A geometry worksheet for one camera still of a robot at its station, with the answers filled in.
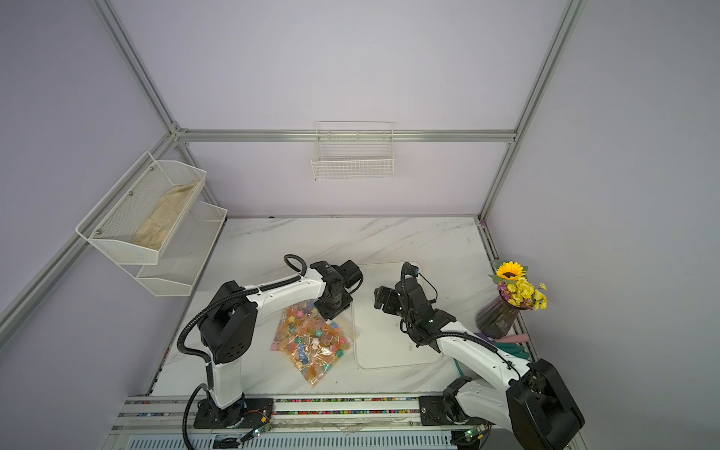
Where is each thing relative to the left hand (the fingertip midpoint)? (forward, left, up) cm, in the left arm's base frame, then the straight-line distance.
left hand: (342, 312), depth 88 cm
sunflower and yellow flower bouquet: (-3, -46, +20) cm, 51 cm away
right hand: (+3, -15, +5) cm, 16 cm away
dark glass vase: (-5, -46, +7) cm, 47 cm away
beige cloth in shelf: (+18, +51, +26) cm, 60 cm away
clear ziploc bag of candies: (-9, +9, -2) cm, 13 cm away
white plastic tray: (-8, -12, -4) cm, 15 cm away
